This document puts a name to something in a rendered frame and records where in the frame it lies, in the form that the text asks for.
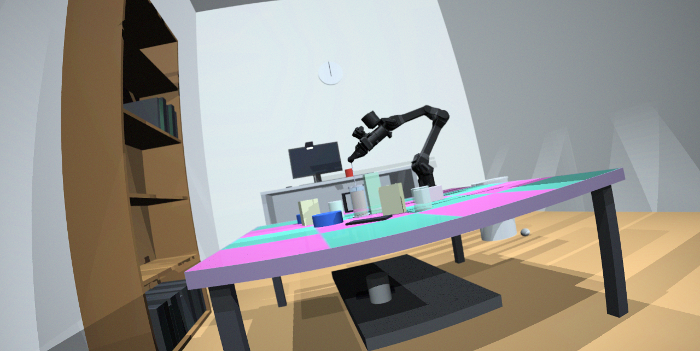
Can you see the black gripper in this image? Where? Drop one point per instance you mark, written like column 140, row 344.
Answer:
column 367, row 145

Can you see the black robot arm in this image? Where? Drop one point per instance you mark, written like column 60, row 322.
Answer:
column 420, row 163

